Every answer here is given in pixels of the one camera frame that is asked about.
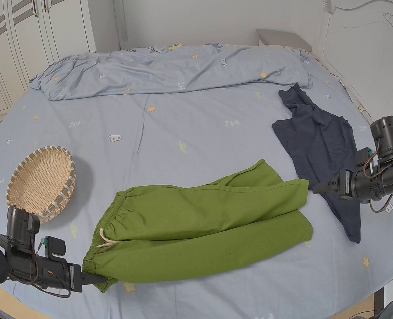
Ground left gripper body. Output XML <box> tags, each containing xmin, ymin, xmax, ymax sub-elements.
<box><xmin>33</xmin><ymin>255</ymin><xmax>83</xmax><ymax>293</ymax></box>

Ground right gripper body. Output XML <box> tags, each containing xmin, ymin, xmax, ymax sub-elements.
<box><xmin>338</xmin><ymin>169</ymin><xmax>388</xmax><ymax>203</ymax></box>

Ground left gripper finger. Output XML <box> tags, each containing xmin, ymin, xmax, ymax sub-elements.
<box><xmin>81</xmin><ymin>272</ymin><xmax>116</xmax><ymax>285</ymax></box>

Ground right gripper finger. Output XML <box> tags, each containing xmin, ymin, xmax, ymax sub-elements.
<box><xmin>312</xmin><ymin>177</ymin><xmax>341</xmax><ymax>196</ymax></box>

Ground green shorts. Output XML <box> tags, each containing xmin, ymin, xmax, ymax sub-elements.
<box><xmin>82</xmin><ymin>159</ymin><xmax>314</xmax><ymax>293</ymax></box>

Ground dark blue garment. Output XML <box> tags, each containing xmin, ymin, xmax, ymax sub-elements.
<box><xmin>272</xmin><ymin>83</ymin><xmax>362</xmax><ymax>244</ymax></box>

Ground round woven basket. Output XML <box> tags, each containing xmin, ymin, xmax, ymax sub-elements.
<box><xmin>6</xmin><ymin>146</ymin><xmax>77</xmax><ymax>224</ymax></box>

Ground bed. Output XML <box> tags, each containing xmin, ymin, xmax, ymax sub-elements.
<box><xmin>0</xmin><ymin>0</ymin><xmax>393</xmax><ymax>319</ymax></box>

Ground grey bedside table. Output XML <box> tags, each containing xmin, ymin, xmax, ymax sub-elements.
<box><xmin>256</xmin><ymin>29</ymin><xmax>313</xmax><ymax>51</ymax></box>

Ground pale blue quilt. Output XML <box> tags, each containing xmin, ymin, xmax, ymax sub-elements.
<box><xmin>28</xmin><ymin>43</ymin><xmax>313</xmax><ymax>101</ymax></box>

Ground white wardrobe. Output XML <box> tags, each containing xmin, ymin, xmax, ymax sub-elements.
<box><xmin>0</xmin><ymin>0</ymin><xmax>97</xmax><ymax>115</ymax></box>

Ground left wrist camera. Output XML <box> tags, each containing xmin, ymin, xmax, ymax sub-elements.
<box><xmin>39</xmin><ymin>235</ymin><xmax>67</xmax><ymax>262</ymax></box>

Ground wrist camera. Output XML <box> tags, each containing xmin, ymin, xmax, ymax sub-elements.
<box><xmin>39</xmin><ymin>235</ymin><xmax>67</xmax><ymax>262</ymax></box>
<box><xmin>356</xmin><ymin>148</ymin><xmax>375</xmax><ymax>169</ymax></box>

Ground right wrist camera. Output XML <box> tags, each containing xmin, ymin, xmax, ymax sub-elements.
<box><xmin>356</xmin><ymin>148</ymin><xmax>375</xmax><ymax>169</ymax></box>

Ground white wall duct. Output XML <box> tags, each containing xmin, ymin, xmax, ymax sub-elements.
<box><xmin>112</xmin><ymin>0</ymin><xmax>129</xmax><ymax>43</ymax></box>

